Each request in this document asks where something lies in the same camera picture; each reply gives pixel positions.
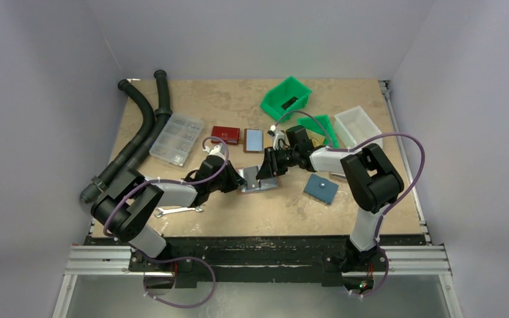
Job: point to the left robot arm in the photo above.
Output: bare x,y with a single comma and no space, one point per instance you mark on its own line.
125,208

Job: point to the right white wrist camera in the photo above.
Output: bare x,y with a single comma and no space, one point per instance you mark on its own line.
277,136

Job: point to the pink leather card holder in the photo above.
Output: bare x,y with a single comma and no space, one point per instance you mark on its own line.
254,185

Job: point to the silver wrench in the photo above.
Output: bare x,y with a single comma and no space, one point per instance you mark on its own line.
161,212

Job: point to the clear white plastic bin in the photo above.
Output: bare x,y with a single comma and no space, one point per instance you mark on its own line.
354,126

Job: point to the small green plastic bin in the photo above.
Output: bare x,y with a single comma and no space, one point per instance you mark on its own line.
320,128

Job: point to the brown open card holder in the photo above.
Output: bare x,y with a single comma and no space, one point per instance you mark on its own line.
253,141

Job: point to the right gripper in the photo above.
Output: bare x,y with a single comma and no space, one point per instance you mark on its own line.
268,164

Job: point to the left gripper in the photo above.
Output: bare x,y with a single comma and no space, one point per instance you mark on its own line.
232,181

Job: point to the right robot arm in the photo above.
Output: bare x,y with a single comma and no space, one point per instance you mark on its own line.
373,180

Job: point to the large green plastic bin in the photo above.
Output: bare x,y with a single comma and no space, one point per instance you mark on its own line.
290,87

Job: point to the clear plastic organizer box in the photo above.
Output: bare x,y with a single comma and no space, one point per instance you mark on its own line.
174,143

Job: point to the aluminium frame rail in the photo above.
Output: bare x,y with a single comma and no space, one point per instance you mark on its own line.
97,283

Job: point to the red leather card holder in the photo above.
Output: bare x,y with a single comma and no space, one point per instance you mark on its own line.
229,135

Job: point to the blue leather card holder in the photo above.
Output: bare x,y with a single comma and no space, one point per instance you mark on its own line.
321,189

